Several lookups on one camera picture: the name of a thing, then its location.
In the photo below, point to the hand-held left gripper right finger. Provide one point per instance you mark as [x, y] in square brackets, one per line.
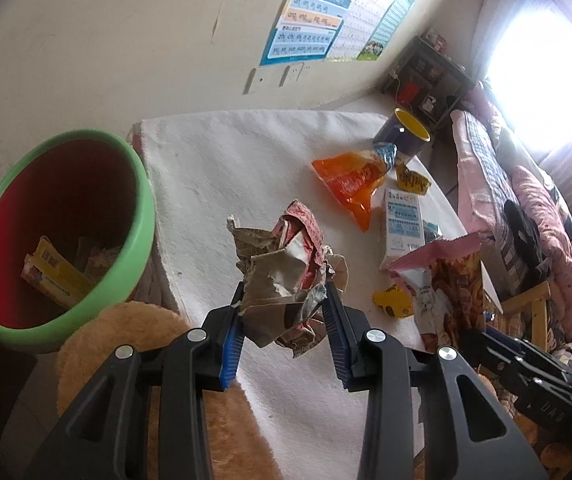
[343, 355]

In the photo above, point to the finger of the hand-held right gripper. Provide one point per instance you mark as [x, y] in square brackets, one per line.
[531, 375]

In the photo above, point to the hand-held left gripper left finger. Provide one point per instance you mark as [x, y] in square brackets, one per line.
[231, 355]

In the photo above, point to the printed paper wrapper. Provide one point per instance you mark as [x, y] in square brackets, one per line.
[276, 270]

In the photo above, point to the pink foil bag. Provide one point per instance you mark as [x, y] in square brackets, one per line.
[446, 280]

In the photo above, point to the white and blue milk carton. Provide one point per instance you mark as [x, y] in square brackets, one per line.
[401, 225]

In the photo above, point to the dark blue wrapper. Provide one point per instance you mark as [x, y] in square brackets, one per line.
[432, 232]

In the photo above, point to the pale pink wrapper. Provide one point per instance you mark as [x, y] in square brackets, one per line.
[98, 257]

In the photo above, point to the orange snack bag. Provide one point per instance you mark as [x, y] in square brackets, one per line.
[351, 180]

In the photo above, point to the yellow candy wrapper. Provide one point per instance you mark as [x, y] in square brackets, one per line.
[412, 180]

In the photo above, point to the long yellow packet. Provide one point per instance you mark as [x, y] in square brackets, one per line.
[53, 265]

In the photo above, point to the small light blue wrapper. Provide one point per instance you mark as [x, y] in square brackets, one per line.
[385, 154]

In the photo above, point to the green bin with red inside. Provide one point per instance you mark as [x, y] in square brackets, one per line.
[66, 200]

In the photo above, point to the wooden chair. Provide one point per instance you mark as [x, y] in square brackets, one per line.
[521, 305]

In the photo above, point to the tan fuzzy cushion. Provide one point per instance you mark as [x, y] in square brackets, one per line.
[116, 320]

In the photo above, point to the black garment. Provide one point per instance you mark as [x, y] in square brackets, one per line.
[521, 230]

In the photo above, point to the pink quilt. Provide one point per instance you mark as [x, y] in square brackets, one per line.
[556, 230]

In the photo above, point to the white towel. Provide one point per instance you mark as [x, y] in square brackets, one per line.
[226, 160]

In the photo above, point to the bed with plaid sheet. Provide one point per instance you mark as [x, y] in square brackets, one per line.
[481, 160]

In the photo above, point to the blue mug with yellow inside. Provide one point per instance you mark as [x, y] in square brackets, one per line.
[396, 137]

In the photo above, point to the red box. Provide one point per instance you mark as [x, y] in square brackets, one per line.
[408, 94]

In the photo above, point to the dark shelf unit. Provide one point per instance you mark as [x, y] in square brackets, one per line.
[431, 75]

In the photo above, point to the window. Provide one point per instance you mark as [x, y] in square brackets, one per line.
[546, 75]

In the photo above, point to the pink curtain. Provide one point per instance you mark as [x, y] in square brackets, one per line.
[506, 5]

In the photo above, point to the white wall socket with hole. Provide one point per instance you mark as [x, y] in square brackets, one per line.
[257, 80]

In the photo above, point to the white chart wall poster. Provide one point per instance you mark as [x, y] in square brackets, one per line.
[361, 20]

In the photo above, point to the blue letter wall poster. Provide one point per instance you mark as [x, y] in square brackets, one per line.
[306, 20]

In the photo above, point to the green chart wall poster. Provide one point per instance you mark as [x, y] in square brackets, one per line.
[391, 20]

